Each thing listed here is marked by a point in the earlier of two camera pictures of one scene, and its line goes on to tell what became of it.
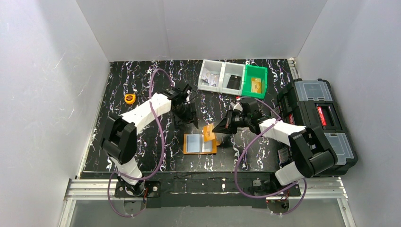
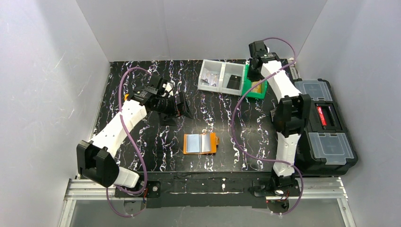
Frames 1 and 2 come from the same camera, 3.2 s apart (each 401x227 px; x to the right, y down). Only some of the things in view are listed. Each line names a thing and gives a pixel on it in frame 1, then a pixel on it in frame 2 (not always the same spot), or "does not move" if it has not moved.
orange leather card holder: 195,144 does not move
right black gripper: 232,120 -> 253,72
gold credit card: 208,134 -> 257,88
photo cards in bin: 211,77 does not move
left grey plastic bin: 211,75 does not move
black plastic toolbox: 311,102 does not move
